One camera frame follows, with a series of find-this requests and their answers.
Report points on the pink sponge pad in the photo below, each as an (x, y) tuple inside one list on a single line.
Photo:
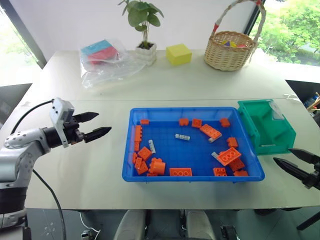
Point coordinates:
[(103, 55)]

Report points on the green plastic bin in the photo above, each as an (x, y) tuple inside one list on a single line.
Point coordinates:
[(271, 132)]

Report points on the red piece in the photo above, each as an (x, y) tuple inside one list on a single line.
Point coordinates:
[(241, 46)]

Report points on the wooden sticks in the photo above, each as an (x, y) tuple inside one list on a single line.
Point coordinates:
[(315, 102)]

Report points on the black table leg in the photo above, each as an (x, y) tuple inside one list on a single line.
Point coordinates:
[(308, 220)]

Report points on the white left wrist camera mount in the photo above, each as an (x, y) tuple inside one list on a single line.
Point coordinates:
[(59, 110)]

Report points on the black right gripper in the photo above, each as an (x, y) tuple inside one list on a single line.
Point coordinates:
[(315, 177)]

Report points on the yellow piece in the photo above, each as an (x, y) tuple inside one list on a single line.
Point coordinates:
[(234, 44)]

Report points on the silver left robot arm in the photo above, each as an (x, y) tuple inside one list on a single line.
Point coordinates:
[(20, 147)]

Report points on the orange arched block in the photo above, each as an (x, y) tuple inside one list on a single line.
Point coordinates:
[(157, 166)]

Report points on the green leafy plant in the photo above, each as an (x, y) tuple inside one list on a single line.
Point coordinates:
[(142, 16)]

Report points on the grey rounded robot part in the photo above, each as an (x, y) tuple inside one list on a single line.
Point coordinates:
[(130, 225), (200, 225)]

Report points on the blue plastic tray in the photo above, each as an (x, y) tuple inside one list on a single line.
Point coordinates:
[(190, 155)]

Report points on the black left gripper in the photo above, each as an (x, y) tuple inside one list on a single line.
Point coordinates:
[(72, 133)]

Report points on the blue sponge pad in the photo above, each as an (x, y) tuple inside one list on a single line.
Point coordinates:
[(96, 46)]

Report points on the white small brick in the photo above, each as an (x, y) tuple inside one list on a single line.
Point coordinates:
[(182, 136), (152, 146)]

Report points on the small orange block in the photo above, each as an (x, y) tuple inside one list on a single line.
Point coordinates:
[(151, 174), (144, 121), (134, 158)]

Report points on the purple triangle piece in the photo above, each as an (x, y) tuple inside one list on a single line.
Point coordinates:
[(227, 44)]

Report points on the white plant pot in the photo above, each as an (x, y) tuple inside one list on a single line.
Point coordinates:
[(147, 53)]

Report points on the clear label on green bin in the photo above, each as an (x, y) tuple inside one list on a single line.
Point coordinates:
[(277, 111)]

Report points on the clear plastic bag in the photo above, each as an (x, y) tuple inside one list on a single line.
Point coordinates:
[(112, 68)]

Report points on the yellow sponge block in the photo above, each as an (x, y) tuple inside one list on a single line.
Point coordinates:
[(178, 55)]

